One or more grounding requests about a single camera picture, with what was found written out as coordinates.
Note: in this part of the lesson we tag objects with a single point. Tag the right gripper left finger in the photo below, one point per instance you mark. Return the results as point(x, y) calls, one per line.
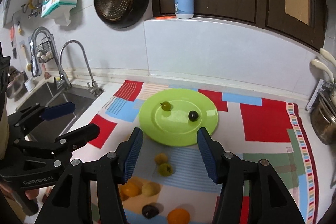
point(70, 199)

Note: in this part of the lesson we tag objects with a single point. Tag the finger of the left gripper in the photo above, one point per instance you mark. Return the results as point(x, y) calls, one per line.
point(24, 121)
point(43, 142)

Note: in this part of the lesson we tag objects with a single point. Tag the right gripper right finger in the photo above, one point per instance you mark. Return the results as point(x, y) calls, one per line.
point(269, 199)

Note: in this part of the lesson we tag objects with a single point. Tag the small orange tomato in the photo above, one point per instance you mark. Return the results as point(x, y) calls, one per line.
point(131, 189)
point(123, 197)

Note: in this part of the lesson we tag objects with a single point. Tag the dark purple tomato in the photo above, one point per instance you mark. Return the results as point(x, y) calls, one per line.
point(193, 116)
point(149, 211)

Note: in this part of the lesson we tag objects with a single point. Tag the yellow tomato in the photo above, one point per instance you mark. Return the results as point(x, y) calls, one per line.
point(161, 158)
point(150, 189)

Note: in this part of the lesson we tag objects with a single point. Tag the large orange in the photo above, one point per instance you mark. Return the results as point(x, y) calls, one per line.
point(178, 216)

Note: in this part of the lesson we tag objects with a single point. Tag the green tomato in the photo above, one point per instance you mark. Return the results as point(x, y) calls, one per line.
point(166, 106)
point(165, 169)

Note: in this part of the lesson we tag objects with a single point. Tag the small orange tomato front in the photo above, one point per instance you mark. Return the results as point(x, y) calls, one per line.
point(123, 197)

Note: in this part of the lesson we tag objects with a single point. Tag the tall chrome kitchen faucet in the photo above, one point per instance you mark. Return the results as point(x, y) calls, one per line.
point(36, 69)

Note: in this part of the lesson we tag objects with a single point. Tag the person's hand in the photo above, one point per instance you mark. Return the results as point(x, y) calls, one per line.
point(27, 200)

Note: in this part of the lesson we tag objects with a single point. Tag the stainless steel sink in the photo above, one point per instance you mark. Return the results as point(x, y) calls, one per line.
point(48, 95)

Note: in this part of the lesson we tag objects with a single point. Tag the steel stock pot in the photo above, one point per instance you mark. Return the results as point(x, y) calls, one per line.
point(323, 119)

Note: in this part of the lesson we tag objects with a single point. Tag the green plate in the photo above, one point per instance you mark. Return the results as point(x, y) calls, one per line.
point(173, 128)

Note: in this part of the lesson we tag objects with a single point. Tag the white dish rack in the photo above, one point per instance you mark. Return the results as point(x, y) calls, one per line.
point(322, 86)

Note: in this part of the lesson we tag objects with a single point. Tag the wire sponge basket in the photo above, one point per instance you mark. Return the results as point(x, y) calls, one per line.
point(44, 51)

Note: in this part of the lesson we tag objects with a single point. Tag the cream pan handle lower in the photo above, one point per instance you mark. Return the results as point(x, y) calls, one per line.
point(320, 65)

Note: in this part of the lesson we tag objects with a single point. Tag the cream pan handle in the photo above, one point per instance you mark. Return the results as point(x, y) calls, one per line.
point(320, 65)
point(328, 56)

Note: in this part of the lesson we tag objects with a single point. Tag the cream pan handle upper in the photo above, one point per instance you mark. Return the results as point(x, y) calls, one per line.
point(328, 56)

